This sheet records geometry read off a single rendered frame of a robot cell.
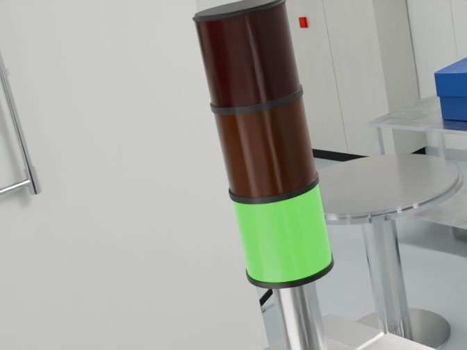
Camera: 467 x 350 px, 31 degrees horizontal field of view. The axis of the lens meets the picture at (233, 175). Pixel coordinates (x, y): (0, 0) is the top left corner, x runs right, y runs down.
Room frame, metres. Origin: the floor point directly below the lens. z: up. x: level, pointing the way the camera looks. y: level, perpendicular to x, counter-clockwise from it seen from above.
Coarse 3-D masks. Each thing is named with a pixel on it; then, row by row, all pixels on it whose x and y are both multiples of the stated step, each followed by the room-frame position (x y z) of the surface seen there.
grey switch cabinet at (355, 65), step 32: (288, 0) 7.97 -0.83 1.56; (320, 0) 7.62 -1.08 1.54; (352, 0) 7.29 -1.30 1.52; (384, 0) 7.18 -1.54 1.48; (320, 32) 7.67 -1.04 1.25; (352, 32) 7.34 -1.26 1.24; (384, 32) 7.15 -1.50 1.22; (320, 64) 7.74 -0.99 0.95; (352, 64) 7.39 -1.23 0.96; (384, 64) 7.12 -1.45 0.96; (320, 96) 7.80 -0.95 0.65; (352, 96) 7.45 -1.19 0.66; (384, 96) 7.12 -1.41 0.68; (416, 96) 7.30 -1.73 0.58; (320, 128) 7.87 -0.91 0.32; (352, 128) 7.50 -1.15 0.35; (384, 128) 7.17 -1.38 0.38
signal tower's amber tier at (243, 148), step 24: (216, 120) 0.44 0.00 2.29; (240, 120) 0.43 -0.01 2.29; (264, 120) 0.43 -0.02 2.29; (288, 120) 0.43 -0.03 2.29; (240, 144) 0.43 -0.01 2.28; (264, 144) 0.43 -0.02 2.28; (288, 144) 0.43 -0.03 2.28; (240, 168) 0.43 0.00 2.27; (264, 168) 0.43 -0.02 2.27; (288, 168) 0.43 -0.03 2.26; (312, 168) 0.44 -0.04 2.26; (240, 192) 0.44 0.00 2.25; (264, 192) 0.43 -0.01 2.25
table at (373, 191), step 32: (352, 160) 4.69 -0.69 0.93; (384, 160) 4.57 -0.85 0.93; (416, 160) 4.45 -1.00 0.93; (448, 160) 4.34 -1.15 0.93; (320, 192) 4.26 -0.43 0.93; (352, 192) 4.15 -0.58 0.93; (384, 192) 4.05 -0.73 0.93; (416, 192) 3.96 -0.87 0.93; (448, 192) 3.92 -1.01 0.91; (352, 224) 3.84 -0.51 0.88; (384, 224) 4.18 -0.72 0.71; (384, 256) 4.18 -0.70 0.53; (384, 288) 4.18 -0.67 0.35; (384, 320) 4.20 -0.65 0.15; (416, 320) 4.35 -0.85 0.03
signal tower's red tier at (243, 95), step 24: (216, 24) 0.43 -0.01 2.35; (240, 24) 0.43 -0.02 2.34; (264, 24) 0.43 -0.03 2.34; (288, 24) 0.44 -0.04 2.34; (216, 48) 0.43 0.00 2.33; (240, 48) 0.43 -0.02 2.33; (264, 48) 0.43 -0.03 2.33; (288, 48) 0.44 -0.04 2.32; (216, 72) 0.43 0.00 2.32; (240, 72) 0.43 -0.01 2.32; (264, 72) 0.43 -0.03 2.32; (288, 72) 0.43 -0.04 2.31; (216, 96) 0.44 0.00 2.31; (240, 96) 0.43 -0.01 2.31; (264, 96) 0.43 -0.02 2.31
